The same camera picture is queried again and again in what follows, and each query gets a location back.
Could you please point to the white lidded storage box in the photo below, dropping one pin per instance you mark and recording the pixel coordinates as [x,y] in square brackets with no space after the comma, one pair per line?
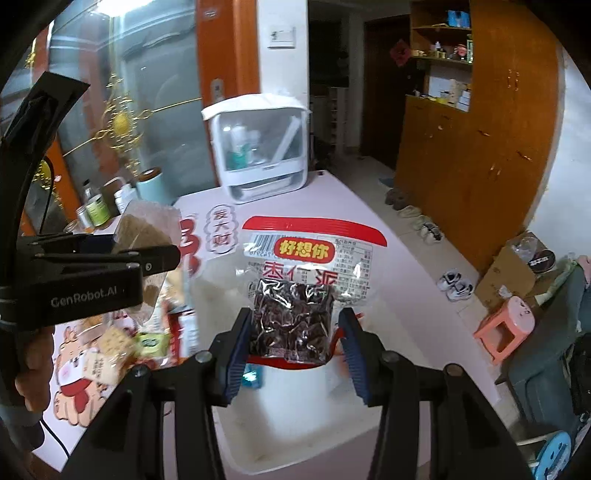
[240,189]

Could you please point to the cardboard box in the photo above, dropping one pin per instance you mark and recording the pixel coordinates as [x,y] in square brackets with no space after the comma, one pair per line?
[501,274]

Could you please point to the black white sneaker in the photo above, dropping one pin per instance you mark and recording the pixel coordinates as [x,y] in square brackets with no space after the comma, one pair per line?
[448,279]
[461,290]

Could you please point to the wooden cabinet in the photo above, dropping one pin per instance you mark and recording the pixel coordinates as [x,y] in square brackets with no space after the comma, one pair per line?
[485,161]

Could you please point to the light blue canister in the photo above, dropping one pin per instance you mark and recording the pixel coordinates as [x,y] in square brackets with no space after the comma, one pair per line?
[154,189]

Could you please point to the large red white date packet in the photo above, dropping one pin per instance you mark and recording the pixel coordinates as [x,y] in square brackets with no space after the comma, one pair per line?
[304,258]

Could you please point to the white squeeze bottle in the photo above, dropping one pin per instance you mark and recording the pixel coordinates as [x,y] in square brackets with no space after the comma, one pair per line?
[124,196]

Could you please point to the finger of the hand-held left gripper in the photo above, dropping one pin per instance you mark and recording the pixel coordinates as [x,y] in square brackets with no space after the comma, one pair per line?
[69,242]
[157,262]

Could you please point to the silver tin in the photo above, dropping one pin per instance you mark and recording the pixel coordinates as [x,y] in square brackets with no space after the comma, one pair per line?
[83,218]

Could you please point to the small blue white packet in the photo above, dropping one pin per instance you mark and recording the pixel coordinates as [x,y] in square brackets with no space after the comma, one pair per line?
[252,376]

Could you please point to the white shoe rack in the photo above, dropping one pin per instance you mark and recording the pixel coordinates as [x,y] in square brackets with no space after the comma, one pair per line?
[336,120]

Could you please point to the clear plastic bottle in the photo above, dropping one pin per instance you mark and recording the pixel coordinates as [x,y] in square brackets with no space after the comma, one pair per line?
[524,247]

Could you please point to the clear glass cup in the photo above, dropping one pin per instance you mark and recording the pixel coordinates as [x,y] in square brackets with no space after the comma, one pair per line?
[71,227]

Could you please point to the pink printed tablecloth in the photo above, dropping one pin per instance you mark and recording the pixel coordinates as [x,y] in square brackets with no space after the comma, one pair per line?
[323,203]

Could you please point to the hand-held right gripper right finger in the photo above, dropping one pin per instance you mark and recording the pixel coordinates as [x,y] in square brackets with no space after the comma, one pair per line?
[353,360]

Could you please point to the white black shoe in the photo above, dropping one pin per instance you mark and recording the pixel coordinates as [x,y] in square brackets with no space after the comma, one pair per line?
[431,232]

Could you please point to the blue plastic stool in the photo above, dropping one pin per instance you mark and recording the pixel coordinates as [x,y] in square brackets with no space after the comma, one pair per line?
[551,454]

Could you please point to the black round lid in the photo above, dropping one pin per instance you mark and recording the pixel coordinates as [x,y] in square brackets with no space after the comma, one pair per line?
[545,261]

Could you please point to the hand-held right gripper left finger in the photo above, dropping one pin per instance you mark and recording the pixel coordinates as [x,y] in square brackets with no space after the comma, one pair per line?
[235,364]

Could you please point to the red door ornament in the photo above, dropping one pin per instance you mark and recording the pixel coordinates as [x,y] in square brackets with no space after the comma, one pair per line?
[399,51]

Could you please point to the person's left forearm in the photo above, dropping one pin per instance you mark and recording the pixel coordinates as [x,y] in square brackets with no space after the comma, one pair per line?
[16,427]

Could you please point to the person's left hand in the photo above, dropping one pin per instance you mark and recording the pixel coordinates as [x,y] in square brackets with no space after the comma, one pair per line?
[33,369]

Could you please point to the dark wooden door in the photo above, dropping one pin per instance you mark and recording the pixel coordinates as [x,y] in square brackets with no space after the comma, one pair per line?
[381,101]

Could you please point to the blue box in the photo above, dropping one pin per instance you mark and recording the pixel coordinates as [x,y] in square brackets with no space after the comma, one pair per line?
[457,18]

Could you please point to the blue floor mat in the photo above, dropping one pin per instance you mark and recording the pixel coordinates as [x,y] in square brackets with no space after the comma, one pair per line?
[385,181]

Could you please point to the brown slipper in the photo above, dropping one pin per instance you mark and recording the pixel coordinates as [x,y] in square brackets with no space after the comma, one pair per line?
[395,197]

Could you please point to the pink plastic stool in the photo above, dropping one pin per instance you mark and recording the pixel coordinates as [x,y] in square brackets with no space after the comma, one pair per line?
[505,323]

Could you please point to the pale shoe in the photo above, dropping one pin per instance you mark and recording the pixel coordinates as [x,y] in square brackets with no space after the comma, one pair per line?
[418,222]

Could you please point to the dark denim cloth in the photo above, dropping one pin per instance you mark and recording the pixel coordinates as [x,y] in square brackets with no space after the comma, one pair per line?
[545,369]

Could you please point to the clear brown snack packet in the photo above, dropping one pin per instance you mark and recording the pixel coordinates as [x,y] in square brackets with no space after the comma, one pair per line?
[138,233]

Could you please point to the white wall switch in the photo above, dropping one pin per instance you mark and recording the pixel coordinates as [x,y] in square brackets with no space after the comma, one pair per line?
[281,37]

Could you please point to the clear small bottle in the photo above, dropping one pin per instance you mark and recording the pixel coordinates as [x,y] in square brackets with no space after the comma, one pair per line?
[255,143]

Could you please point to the gold door ornament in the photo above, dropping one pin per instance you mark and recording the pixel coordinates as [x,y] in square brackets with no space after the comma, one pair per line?
[117,122]

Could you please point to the black capped glass bottle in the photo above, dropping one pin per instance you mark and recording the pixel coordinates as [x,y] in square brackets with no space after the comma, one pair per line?
[86,187]

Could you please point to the green label jar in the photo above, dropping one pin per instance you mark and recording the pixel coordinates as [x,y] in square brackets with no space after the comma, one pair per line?
[97,210]

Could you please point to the white plastic bin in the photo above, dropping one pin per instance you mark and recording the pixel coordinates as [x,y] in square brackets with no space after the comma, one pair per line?
[295,415]

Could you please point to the pile of mixed snack bags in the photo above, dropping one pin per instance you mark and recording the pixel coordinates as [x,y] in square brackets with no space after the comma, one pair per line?
[173,332]

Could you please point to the teal white bottle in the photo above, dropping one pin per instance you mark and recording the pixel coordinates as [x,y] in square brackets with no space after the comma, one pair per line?
[238,150]

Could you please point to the beige shoe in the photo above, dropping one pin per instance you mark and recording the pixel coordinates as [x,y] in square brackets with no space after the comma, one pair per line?
[408,212]

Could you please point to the orange framed glass door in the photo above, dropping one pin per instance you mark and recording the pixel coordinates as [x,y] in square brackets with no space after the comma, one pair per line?
[161,69]

